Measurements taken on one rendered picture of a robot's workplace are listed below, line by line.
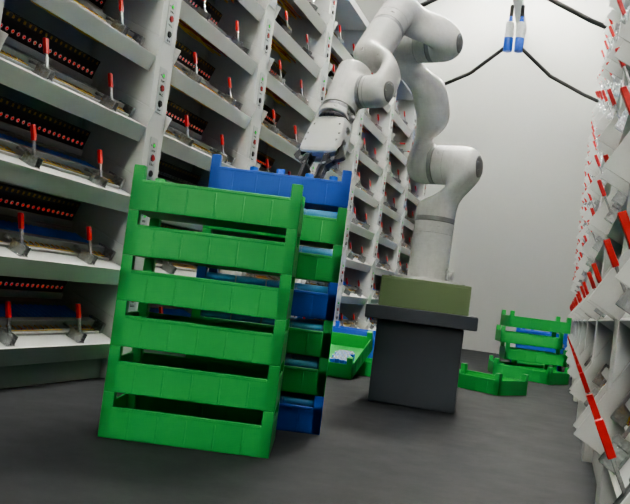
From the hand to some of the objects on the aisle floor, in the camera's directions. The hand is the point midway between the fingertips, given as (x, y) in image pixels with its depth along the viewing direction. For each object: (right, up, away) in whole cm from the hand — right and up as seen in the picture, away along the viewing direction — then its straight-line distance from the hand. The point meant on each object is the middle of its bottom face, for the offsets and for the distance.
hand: (311, 174), depth 185 cm
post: (-40, -56, +104) cm, 124 cm away
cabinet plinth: (-52, -53, +71) cm, 103 cm away
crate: (-13, -54, -4) cm, 56 cm away
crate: (+64, -70, +131) cm, 162 cm away
